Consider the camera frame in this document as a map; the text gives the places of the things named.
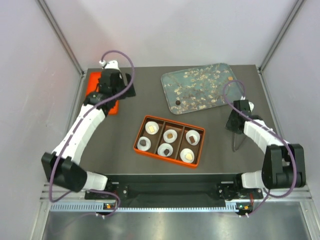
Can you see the white paper cup back-middle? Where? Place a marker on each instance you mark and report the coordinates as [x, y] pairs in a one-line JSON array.
[[170, 140]]

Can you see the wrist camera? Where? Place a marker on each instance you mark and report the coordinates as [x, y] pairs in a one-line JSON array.
[[244, 106], [113, 64]]

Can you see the orange box lid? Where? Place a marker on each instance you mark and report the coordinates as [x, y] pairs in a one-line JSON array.
[[93, 80]]

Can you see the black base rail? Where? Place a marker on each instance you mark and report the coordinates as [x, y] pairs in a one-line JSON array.
[[173, 190]]

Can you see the white paper cup back-left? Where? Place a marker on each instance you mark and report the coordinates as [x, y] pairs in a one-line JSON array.
[[152, 124]]

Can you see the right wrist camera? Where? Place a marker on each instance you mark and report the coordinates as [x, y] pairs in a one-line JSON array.
[[244, 106]]

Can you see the dark square chocolate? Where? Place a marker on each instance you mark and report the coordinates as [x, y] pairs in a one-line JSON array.
[[166, 151]]

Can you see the brown oblong chocolate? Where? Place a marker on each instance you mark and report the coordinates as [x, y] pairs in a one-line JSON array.
[[192, 139]]

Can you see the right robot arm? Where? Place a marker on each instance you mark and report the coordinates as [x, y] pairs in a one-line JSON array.
[[283, 164]]

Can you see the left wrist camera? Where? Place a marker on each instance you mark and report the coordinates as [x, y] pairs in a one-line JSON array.
[[113, 64]]

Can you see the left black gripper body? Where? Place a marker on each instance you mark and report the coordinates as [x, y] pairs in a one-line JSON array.
[[121, 88]]

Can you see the metal tongs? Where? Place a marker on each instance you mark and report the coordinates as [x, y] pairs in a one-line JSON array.
[[238, 141]]

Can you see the white heart chocolate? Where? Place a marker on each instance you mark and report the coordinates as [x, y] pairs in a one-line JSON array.
[[189, 157]]

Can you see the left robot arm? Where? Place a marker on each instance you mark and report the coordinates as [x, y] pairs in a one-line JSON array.
[[62, 165]]

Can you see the white paper cup back-right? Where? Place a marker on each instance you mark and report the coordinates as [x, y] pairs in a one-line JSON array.
[[195, 134]]

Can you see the floral blue tray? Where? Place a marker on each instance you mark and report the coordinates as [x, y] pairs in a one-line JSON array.
[[200, 88]]

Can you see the white paper cup front-left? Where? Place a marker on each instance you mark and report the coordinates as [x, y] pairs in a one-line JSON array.
[[144, 148]]

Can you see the white paper cup front-right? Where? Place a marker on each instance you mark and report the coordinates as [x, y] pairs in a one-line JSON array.
[[183, 154]]

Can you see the orange chocolate box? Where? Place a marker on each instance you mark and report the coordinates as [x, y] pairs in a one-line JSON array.
[[179, 144]]

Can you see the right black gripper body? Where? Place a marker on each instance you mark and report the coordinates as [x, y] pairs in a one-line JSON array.
[[230, 124]]

